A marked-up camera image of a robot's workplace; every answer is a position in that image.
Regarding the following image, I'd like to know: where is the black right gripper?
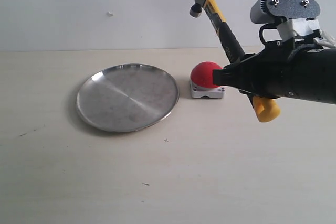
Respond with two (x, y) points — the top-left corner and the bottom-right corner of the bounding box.
(212, 39), (297, 98)

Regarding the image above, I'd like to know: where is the yellow black claw hammer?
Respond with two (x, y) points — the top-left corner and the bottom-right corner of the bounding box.
(190, 0), (281, 123)

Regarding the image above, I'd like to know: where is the round steel plate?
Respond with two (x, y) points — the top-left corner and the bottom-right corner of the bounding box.
(76, 63), (180, 133)

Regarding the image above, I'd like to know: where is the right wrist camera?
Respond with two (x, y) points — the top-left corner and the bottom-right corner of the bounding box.
(250, 0), (321, 41)

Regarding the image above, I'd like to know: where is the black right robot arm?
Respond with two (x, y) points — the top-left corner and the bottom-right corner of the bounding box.
(213, 43), (335, 104)

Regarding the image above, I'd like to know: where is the red dome push button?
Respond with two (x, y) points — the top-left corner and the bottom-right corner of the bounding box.
(190, 61), (225, 99)

